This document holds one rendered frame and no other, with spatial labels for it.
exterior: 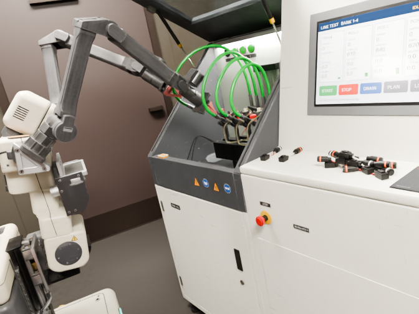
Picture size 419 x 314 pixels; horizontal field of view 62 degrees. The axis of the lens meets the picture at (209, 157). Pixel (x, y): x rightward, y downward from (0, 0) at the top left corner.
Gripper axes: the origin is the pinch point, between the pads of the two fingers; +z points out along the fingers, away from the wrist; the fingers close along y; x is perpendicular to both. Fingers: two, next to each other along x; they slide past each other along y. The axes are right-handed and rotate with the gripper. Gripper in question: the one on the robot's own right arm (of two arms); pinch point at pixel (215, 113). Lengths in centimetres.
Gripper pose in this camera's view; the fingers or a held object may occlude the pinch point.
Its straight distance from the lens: 164.3
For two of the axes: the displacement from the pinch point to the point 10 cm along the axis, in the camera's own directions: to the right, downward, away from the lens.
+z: 7.3, 5.0, 4.7
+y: 5.2, -8.5, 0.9
